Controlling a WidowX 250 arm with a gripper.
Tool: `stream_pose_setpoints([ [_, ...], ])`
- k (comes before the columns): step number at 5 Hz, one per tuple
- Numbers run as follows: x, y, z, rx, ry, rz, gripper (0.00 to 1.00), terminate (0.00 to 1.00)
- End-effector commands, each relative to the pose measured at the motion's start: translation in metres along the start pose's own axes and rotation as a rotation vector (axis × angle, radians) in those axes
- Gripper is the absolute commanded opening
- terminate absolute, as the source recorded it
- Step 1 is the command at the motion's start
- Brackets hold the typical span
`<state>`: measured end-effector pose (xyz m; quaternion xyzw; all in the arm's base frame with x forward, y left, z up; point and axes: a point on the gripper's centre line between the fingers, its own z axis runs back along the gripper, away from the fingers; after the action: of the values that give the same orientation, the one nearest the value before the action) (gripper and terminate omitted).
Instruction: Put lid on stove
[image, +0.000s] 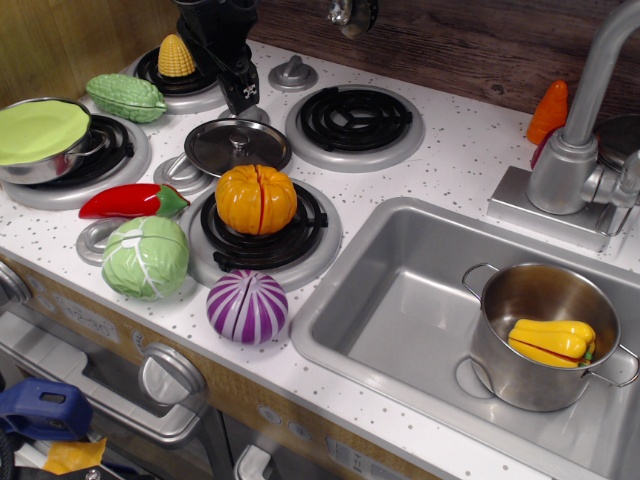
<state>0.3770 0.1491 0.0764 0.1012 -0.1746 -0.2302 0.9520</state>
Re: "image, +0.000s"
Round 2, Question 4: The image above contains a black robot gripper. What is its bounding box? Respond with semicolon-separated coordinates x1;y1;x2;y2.
174;0;260;114

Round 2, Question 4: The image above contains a silver pot lid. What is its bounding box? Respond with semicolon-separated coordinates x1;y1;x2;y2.
184;119;292;177

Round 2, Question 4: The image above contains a silver oven door handle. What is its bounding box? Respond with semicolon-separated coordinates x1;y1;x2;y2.
1;312;206;449

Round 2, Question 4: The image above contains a silver stove knob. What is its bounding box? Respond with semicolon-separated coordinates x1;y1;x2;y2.
76;218;126;267
153;153;214;196
268;55;318;92

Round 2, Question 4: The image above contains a back right stove burner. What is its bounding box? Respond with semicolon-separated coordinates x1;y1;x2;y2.
285;85;425;173

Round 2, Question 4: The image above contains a purple toy onion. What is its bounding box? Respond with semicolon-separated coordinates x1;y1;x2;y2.
206;270;289;345

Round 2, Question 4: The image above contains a silver toy faucet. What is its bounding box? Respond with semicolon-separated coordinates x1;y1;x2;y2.
487;1;639;251

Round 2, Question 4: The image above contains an orange toy carrot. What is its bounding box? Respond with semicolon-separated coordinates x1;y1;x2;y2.
526;80;569;145

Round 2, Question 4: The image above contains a hanging silver ladle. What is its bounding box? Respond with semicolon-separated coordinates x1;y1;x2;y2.
327;0;379;39

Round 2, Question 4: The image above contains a steel pan with green plate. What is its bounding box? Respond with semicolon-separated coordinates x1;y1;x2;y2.
1;97;107;185

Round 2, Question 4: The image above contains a front right stove burner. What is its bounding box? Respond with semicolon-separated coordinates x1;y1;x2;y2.
179;180;342;292

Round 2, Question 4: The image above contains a silver sink basin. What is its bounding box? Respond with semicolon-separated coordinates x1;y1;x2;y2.
291;198;639;479

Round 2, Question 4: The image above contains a back left stove burner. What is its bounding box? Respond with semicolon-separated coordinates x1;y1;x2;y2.
123;47;226;115

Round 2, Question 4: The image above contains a yellow toy bell pepper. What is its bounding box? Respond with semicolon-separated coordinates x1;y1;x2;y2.
508;319;596;369

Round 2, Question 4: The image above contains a yellow tape piece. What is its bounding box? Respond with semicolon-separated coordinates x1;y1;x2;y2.
42;439;107;475

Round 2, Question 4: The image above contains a silver stove knob back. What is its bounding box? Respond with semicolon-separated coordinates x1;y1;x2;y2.
268;55;318;92

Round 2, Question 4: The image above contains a stove burner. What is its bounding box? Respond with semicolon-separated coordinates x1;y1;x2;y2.
179;180;342;292
123;47;226;115
285;85;425;173
1;115;152;211

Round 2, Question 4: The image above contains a yellow toy corn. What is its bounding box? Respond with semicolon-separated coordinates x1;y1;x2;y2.
158;34;196;78

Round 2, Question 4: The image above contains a front left stove burner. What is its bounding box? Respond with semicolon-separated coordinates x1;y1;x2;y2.
1;115;152;211

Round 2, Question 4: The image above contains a red toy chili pepper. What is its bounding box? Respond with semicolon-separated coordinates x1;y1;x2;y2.
79;183;190;219

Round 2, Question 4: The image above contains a steel pot in sink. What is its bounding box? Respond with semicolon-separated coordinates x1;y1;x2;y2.
463;263;624;412

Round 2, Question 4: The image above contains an orange toy pumpkin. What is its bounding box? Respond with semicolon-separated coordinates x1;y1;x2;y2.
214;164;298;236

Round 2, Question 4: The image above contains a blue clamp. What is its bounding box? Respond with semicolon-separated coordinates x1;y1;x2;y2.
1;378;93;441

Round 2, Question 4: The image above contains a silver stove knob front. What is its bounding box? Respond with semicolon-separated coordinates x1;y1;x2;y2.
76;218;126;267

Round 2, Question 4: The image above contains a silver stove knob middle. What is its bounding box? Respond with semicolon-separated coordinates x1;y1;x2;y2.
153;153;214;196

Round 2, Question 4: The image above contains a green toy cabbage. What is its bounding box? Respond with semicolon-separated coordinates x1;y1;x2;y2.
101;216;190;301

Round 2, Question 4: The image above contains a green toy bitter gourd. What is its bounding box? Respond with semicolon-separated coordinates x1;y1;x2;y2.
86;73;167;123

